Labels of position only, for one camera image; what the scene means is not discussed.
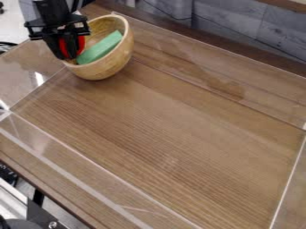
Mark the black metal bracket with screw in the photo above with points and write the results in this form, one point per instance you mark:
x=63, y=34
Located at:
x=42, y=217

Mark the green rectangular block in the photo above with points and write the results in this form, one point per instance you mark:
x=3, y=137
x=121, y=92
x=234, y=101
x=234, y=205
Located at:
x=99, y=49

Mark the grey post top left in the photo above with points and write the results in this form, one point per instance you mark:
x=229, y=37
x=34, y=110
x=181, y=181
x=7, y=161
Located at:
x=28, y=10

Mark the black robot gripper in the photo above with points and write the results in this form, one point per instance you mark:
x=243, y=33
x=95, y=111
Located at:
x=64, y=47

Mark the red plush fruit green stem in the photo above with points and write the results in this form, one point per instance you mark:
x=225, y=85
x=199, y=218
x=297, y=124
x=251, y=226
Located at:
x=82, y=43

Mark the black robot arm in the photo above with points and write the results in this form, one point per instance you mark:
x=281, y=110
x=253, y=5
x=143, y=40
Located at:
x=54, y=21

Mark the clear acrylic tray enclosure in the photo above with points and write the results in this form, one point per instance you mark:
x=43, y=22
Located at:
x=187, y=142

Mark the wooden bowl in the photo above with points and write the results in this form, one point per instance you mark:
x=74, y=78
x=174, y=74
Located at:
x=111, y=63

